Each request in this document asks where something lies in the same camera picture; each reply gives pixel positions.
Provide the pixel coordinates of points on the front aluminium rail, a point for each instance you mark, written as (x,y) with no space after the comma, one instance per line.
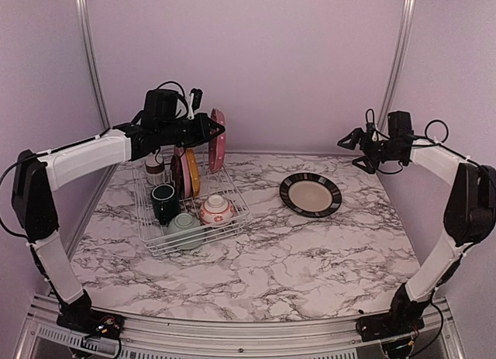
(152,337)

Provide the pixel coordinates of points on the white wire dish rack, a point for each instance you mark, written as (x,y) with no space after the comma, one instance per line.
(153,235)

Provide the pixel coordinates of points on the left aluminium frame post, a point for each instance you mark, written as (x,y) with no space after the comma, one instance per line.
(91,60)

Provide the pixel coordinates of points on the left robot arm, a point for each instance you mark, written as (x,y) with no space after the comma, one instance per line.
(39,175)

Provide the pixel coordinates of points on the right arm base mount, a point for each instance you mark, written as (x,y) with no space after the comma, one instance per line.
(381,326)

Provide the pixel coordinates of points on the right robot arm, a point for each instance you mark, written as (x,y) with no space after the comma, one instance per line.
(469,216)

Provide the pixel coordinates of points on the dark brown plate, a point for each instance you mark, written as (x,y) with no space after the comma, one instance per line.
(177,175)

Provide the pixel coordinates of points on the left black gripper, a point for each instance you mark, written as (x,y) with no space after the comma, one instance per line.
(202,132)

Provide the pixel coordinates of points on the pink plate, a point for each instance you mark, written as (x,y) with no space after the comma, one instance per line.
(186,186)

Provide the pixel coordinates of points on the red patterned white bowl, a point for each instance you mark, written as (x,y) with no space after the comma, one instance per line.
(215,210)

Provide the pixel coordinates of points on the yellow polka dot plate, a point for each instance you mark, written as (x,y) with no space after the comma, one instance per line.
(194,172)

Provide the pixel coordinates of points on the brown and white cup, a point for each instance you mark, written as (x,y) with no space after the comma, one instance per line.
(155,169)

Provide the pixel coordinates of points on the dark green mug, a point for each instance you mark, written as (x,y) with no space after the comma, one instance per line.
(165,203)

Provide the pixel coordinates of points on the maroon polka dot plate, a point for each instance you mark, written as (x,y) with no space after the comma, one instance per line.
(217,147)

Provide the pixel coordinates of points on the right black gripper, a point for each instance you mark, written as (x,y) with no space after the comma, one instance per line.
(356,135)

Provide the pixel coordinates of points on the pale green bowl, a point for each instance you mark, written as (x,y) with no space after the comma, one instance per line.
(184,232)

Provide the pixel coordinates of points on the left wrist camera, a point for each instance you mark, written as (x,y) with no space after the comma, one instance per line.
(167,104)

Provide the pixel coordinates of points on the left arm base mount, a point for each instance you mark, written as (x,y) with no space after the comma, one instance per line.
(93,323)

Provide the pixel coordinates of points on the black striped plate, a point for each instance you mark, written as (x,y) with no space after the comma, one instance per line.
(310,195)

